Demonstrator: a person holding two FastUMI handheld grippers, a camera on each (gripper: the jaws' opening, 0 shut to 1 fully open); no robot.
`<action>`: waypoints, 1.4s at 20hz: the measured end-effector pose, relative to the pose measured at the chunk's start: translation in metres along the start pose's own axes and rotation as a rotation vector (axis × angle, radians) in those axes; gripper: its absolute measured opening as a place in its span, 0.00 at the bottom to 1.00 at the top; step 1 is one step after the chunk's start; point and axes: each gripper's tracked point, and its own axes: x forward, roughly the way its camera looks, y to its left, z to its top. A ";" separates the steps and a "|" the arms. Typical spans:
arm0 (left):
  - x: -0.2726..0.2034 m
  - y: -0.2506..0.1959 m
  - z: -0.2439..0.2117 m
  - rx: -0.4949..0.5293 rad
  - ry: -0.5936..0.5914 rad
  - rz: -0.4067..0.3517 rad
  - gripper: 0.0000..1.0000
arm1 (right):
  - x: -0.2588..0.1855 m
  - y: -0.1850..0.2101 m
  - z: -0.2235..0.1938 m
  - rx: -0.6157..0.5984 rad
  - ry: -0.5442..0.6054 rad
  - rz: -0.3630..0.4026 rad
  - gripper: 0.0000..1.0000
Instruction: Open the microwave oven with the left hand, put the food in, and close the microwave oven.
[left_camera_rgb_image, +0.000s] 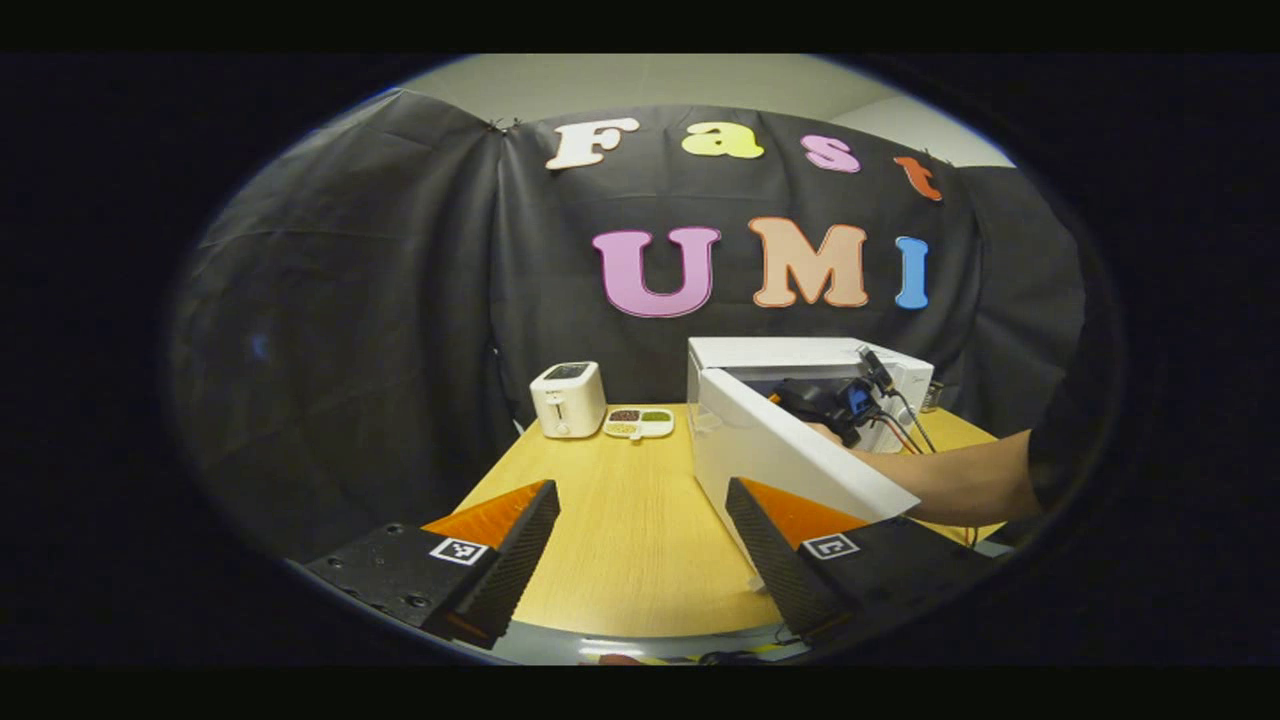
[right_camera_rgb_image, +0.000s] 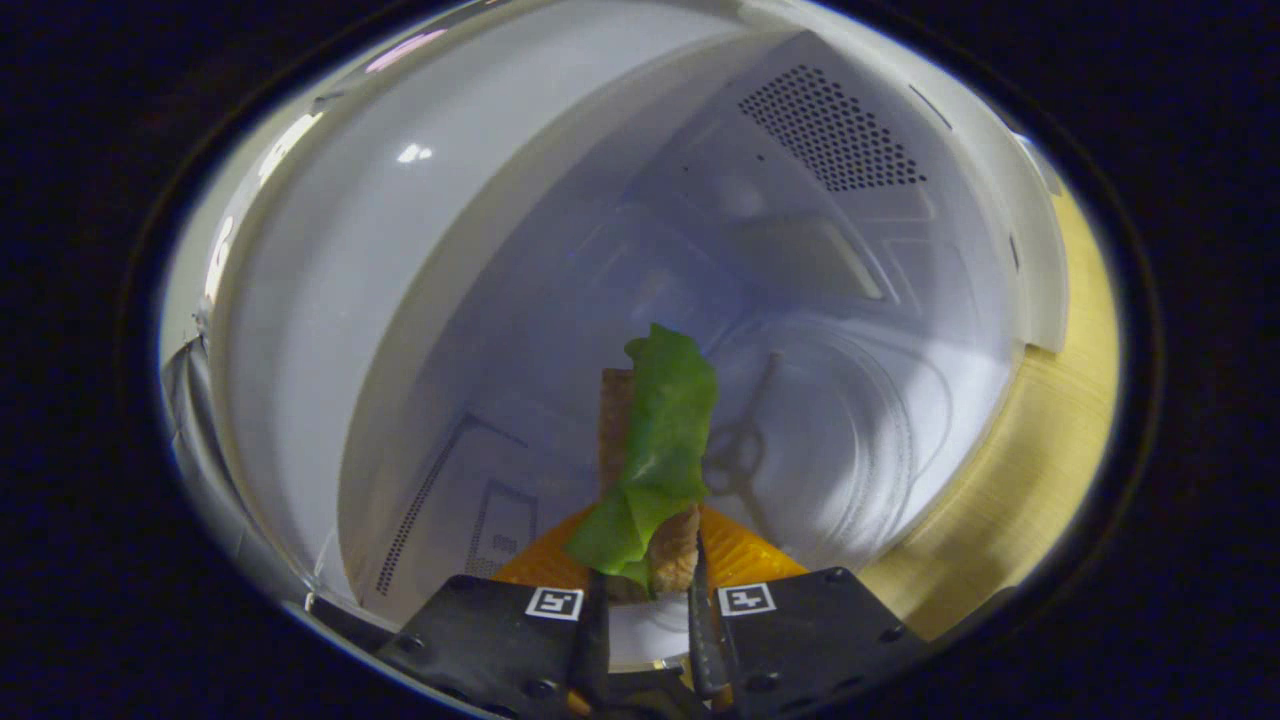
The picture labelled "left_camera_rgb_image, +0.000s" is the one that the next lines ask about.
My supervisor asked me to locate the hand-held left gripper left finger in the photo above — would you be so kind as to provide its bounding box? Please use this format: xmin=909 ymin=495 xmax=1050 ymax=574
xmin=303 ymin=479 xmax=562 ymax=651

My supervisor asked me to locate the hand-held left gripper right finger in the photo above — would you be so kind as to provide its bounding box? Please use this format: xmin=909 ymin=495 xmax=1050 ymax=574
xmin=725 ymin=476 xmax=1001 ymax=646

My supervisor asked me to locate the white microwave oven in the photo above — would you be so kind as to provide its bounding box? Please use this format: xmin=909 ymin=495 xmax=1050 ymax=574
xmin=686 ymin=336 xmax=936 ymax=591

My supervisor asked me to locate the white toaster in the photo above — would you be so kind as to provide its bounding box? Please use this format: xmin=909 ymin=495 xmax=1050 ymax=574
xmin=529 ymin=361 xmax=608 ymax=440

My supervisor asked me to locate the white divided snack dish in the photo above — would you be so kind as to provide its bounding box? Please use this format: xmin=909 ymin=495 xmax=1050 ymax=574
xmin=602 ymin=407 xmax=676 ymax=441

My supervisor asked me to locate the black backdrop cloth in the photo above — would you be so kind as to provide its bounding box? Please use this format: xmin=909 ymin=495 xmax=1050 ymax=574
xmin=170 ymin=88 xmax=1086 ymax=561

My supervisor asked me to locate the red cable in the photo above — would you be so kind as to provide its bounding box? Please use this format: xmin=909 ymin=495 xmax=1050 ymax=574
xmin=876 ymin=412 xmax=923 ymax=457

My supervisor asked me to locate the black cable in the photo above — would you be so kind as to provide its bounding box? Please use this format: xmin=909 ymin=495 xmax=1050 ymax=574
xmin=890 ymin=388 xmax=941 ymax=456

